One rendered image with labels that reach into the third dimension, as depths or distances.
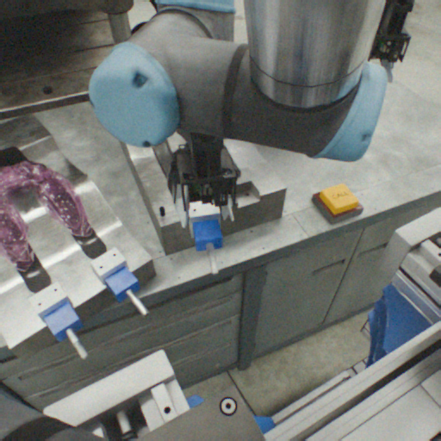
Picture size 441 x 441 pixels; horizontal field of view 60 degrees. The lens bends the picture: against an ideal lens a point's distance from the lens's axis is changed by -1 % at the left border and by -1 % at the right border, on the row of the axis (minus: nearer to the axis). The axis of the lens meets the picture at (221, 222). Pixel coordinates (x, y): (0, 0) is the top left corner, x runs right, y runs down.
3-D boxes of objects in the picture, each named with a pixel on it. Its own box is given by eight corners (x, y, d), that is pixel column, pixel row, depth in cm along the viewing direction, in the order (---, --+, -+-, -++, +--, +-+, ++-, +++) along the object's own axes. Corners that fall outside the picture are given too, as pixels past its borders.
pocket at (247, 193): (260, 208, 77) (262, 195, 74) (236, 215, 75) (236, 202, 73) (250, 193, 79) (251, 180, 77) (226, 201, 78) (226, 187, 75)
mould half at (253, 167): (282, 217, 82) (290, 170, 72) (165, 256, 75) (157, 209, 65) (198, 101, 112) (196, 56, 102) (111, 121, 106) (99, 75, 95)
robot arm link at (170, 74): (213, 81, 25) (257, 18, 32) (65, 56, 27) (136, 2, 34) (214, 172, 31) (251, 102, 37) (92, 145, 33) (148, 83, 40)
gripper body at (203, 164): (182, 215, 52) (173, 143, 43) (175, 173, 57) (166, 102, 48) (238, 208, 53) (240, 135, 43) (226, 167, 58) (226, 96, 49)
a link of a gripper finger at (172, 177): (164, 203, 58) (172, 158, 52) (163, 196, 59) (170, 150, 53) (194, 204, 59) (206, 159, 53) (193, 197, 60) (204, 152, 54)
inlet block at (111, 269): (161, 313, 64) (158, 297, 60) (136, 332, 62) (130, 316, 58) (121, 264, 71) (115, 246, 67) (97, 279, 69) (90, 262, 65)
